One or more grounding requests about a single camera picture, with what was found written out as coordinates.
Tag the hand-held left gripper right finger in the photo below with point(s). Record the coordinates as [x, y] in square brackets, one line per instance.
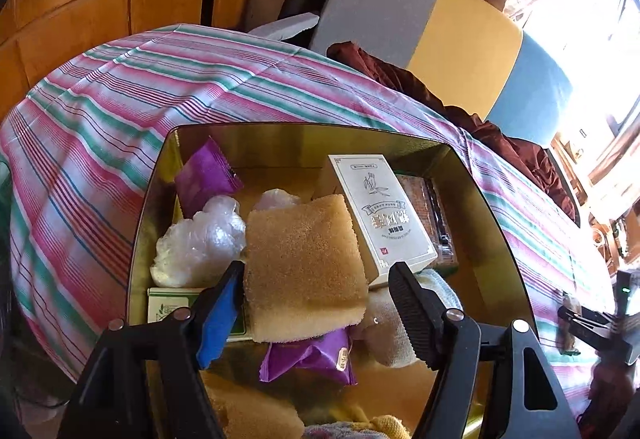
[415, 314]

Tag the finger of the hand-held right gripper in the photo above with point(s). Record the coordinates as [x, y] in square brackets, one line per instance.
[582, 321]

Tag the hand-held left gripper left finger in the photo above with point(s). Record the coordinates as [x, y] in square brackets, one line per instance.
[220, 319]

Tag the cream knitted sock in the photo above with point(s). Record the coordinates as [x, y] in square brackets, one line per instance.
[390, 334]

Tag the green and white small box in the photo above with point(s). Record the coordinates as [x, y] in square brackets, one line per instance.
[167, 306]

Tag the large clear plastic ball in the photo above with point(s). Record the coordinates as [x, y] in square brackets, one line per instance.
[200, 244]

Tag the purple snack packet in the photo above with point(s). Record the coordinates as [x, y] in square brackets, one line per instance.
[205, 179]
[310, 356]

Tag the yellow sponge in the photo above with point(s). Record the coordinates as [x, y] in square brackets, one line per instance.
[255, 414]
[305, 269]

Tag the cracker packet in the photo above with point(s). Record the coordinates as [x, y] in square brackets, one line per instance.
[427, 209]

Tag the small clear plastic ball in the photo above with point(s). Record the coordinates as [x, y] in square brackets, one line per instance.
[275, 200]

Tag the gold tin box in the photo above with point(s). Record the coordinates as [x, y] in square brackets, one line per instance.
[300, 144]

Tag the wooden desk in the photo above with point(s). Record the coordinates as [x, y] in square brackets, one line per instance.
[600, 199]

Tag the maroon cloth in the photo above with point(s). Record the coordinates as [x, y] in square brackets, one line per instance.
[390, 74]

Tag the striped tablecloth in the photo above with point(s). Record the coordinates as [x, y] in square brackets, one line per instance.
[125, 84]

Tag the grey yellow blue chair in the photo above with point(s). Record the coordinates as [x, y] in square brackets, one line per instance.
[475, 34]

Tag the window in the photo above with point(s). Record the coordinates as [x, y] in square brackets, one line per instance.
[590, 19]

